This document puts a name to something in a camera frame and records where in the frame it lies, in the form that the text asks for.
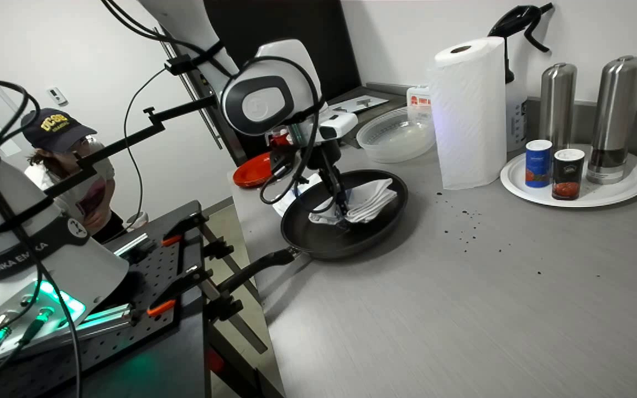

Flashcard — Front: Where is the person in white shirt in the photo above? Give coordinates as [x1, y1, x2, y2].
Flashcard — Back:
[23, 140, 128, 239]

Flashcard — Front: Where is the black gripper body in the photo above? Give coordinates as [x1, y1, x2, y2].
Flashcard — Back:
[301, 135, 344, 182]

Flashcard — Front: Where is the black stereo camera bar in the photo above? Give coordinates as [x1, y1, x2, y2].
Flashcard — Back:
[162, 44, 226, 78]

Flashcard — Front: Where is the black nonstick frying pan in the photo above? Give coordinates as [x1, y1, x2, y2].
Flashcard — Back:
[215, 167, 411, 296]

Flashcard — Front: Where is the red plate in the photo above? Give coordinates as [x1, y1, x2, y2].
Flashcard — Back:
[229, 150, 291, 191]

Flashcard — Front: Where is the short stainless steel grinder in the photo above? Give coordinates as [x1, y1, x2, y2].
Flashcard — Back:
[537, 61, 579, 150]

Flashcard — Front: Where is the dark spice jar white lid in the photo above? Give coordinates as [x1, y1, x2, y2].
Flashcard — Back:
[551, 145, 588, 203]

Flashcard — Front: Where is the black cap yellow logo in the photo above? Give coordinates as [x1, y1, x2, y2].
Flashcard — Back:
[17, 106, 99, 152]

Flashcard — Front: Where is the white towel blue stripe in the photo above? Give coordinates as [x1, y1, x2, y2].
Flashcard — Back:
[306, 177, 400, 227]

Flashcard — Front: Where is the round white plate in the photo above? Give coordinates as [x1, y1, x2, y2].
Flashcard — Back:
[497, 150, 637, 209]

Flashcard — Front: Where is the large clear plastic bowl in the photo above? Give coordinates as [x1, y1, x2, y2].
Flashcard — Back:
[352, 104, 438, 166]

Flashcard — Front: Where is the white paper towel roll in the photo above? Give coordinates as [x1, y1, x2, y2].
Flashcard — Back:
[427, 36, 511, 193]

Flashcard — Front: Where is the tall stainless steel grinder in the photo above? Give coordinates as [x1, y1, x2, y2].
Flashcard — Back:
[587, 54, 637, 185]

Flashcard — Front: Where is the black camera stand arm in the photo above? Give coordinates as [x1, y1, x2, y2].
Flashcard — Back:
[40, 90, 222, 201]

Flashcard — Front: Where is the small white wall switch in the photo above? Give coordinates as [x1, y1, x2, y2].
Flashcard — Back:
[47, 87, 70, 108]

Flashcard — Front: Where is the silver metal bar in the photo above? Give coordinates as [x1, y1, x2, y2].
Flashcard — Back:
[110, 233, 150, 259]

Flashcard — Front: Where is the flat grey booklet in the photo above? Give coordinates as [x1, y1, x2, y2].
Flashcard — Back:
[337, 90, 391, 117]

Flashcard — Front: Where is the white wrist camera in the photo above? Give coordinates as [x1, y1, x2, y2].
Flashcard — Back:
[318, 108, 361, 141]

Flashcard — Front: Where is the black wall cable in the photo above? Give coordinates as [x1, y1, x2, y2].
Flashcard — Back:
[122, 64, 171, 225]

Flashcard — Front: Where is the black clamp orange handle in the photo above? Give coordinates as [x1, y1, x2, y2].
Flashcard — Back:
[203, 344, 260, 398]
[160, 213, 236, 261]
[143, 267, 243, 322]

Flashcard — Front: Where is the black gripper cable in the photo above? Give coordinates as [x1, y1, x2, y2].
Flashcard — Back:
[258, 54, 329, 207]

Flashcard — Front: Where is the blue spice jar white lid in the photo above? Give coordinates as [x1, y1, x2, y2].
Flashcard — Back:
[524, 138, 556, 191]

